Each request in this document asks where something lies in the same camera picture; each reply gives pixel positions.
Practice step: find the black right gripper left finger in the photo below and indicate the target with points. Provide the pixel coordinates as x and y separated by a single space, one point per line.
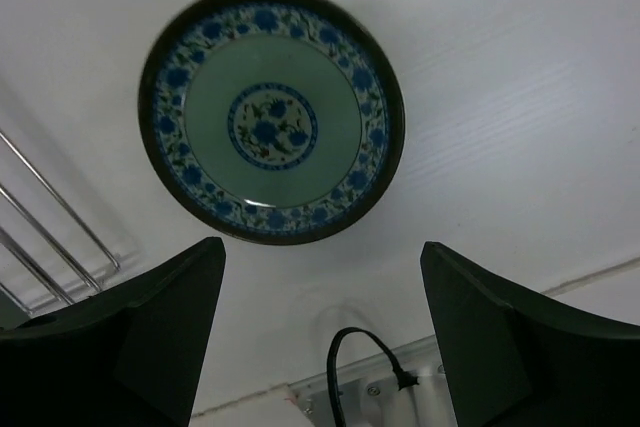
129 356

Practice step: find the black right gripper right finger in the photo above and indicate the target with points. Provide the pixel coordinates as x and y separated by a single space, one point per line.
514 357

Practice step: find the blue floral green plate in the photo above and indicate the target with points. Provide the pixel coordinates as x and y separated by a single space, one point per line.
278 122

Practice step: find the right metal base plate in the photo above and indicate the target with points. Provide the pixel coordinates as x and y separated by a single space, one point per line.
405 386

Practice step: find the metal wire dish rack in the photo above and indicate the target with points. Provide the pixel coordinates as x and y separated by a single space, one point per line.
51 257

